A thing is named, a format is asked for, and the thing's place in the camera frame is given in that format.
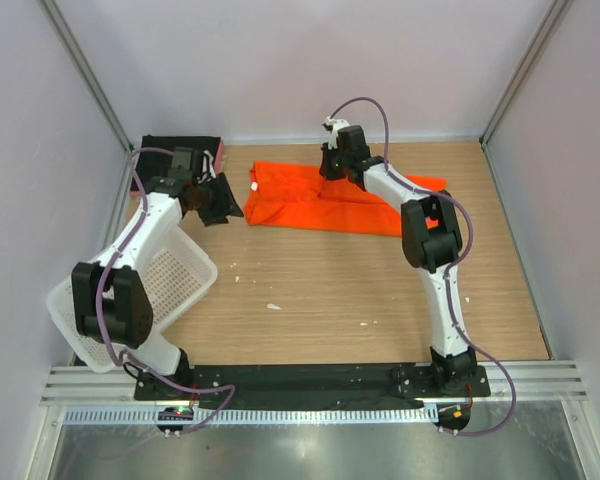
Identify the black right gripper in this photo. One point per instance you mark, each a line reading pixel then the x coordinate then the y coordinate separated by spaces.
pixel 324 170

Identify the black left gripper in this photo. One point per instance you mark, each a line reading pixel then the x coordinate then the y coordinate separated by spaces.
pixel 226 203

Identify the orange t-shirt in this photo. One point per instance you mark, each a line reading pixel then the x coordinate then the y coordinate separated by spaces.
pixel 297 196

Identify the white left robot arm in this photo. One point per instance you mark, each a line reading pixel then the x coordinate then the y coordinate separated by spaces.
pixel 111 305

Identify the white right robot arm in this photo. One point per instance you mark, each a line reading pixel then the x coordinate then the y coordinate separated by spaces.
pixel 431 243

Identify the white plastic basket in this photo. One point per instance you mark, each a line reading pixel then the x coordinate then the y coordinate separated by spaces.
pixel 179 275

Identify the pink folded t-shirt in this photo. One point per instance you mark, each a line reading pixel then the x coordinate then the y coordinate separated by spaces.
pixel 150 164

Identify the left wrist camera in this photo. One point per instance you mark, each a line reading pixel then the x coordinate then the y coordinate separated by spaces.
pixel 207 169

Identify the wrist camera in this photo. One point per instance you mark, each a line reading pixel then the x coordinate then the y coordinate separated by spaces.
pixel 207 169
pixel 333 126

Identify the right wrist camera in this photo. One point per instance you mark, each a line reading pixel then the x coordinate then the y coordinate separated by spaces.
pixel 333 126

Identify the white slotted cable duct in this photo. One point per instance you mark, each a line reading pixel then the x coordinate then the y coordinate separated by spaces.
pixel 179 415

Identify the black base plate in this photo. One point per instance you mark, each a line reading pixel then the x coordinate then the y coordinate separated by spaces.
pixel 346 387

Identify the aluminium frame rail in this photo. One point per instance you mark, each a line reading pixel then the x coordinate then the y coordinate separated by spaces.
pixel 523 380

